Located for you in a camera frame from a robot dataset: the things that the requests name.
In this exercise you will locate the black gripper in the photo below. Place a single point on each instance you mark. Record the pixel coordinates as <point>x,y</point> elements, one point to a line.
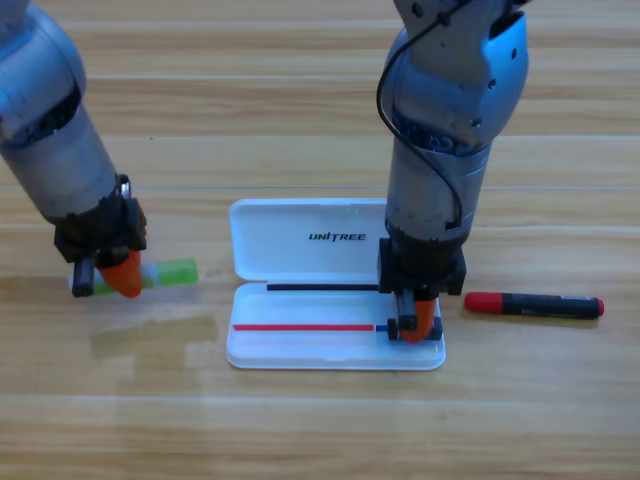
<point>105,230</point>
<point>425,267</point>

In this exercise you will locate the small black eraser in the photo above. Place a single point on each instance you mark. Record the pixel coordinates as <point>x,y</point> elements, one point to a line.
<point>393,332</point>

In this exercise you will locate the green highlighter pen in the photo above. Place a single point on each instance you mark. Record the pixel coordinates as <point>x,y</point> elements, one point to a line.
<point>175,272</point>

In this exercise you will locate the red and black marker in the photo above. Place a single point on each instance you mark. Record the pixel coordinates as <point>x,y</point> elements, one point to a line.
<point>540,305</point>

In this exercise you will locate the white Unitree pencil case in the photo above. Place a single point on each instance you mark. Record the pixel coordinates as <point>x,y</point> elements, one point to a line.
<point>300,250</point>

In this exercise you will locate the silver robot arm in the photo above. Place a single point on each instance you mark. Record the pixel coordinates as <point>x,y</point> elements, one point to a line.
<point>415,190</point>
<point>55,150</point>

